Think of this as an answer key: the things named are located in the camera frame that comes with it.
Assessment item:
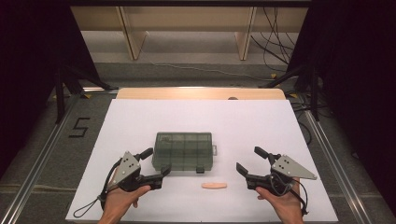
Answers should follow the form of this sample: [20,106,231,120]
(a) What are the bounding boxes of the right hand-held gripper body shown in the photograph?
[264,154,318,197]

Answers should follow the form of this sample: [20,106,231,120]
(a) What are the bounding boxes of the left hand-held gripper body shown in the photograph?
[106,151,151,192]

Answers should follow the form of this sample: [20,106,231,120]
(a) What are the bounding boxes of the translucent green compartment box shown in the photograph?
[151,132,219,175]

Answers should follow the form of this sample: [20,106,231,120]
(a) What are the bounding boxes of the orange soft fishing lure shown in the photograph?
[201,182,228,189]

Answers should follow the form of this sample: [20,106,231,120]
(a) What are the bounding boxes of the person's left hand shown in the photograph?
[102,185,152,217]

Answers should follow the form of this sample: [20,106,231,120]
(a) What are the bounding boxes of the person's right hand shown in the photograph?
[255,178,304,218]

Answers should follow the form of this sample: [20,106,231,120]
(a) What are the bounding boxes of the white table mat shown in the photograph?
[64,98,339,223]

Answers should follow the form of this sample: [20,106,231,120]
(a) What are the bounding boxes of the light wooden table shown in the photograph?
[115,87,287,101]

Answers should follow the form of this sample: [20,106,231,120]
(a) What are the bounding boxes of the black metal stand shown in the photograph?
[258,63,321,122]
[54,63,120,124]

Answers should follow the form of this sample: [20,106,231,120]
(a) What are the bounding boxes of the black curtain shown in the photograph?
[0,0,101,178]
[286,0,396,216]

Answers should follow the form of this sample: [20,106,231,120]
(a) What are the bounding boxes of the black overhead bar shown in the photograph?
[68,0,312,7]

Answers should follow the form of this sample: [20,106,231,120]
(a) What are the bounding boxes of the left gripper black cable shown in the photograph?
[73,158,123,218]

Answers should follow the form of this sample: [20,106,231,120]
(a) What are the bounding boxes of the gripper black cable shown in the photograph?
[270,171,310,217]
[73,158,123,218]

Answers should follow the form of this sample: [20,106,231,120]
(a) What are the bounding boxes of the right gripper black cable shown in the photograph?
[270,171,310,217]

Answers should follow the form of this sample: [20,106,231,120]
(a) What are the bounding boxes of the metal floor rail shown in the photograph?
[303,110,375,224]
[0,87,120,224]

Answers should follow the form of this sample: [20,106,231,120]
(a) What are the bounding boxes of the black floor cables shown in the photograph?
[284,90,331,147]

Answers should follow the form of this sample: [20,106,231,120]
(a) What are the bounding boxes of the white floor cable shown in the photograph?
[141,31,274,82]

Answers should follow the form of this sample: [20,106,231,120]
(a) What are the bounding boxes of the bundle of black cables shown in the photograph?
[250,7,297,73]

